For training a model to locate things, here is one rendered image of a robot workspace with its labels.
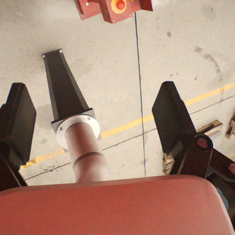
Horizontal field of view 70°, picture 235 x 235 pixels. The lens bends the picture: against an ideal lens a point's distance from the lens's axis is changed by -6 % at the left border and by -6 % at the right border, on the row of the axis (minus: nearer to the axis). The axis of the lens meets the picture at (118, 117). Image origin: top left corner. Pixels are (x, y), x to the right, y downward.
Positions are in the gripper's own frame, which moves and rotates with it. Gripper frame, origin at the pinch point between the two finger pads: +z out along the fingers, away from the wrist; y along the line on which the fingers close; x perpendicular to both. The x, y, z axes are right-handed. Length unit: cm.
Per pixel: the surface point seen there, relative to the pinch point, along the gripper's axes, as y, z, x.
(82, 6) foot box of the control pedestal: -4, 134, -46
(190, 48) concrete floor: 117, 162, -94
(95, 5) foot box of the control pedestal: 6, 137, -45
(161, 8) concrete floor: 69, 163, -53
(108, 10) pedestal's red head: 8, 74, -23
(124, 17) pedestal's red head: 16, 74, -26
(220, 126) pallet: 223, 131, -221
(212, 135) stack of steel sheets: 207, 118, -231
